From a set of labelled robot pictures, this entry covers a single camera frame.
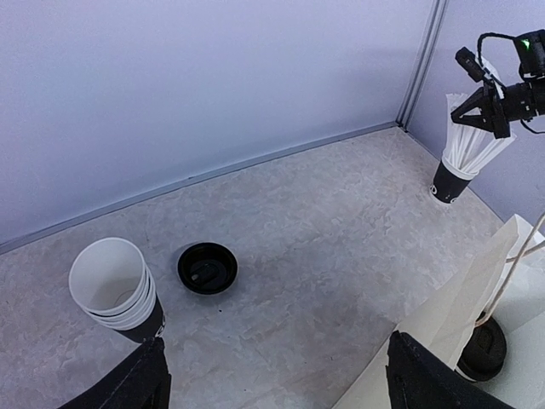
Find stack of paper cups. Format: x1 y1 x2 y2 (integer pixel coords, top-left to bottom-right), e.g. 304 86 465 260
68 237 166 343

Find stack of black lids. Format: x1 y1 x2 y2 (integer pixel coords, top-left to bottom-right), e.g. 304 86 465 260
177 242 238 296

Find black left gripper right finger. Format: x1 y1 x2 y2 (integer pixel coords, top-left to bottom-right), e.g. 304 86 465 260
386 331 509 409

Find black cup holding straws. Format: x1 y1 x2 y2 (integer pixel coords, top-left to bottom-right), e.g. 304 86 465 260
429 156 478 205

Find wrapped white straws bundle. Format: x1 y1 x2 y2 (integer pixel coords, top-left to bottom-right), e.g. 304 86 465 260
441 94 517 181

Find right aluminium post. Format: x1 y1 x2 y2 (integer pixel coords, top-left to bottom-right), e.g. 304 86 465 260
395 0 449 131

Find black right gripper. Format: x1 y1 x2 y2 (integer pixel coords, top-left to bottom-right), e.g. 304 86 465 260
450 29 544 139

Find black cup lid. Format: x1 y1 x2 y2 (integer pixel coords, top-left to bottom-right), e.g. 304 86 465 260
456 317 507 383

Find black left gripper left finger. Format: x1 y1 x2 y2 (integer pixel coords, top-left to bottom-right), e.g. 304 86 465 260
63 337 171 408

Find cream paper bag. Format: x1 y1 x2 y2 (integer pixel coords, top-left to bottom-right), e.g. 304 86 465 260
337 216 544 408

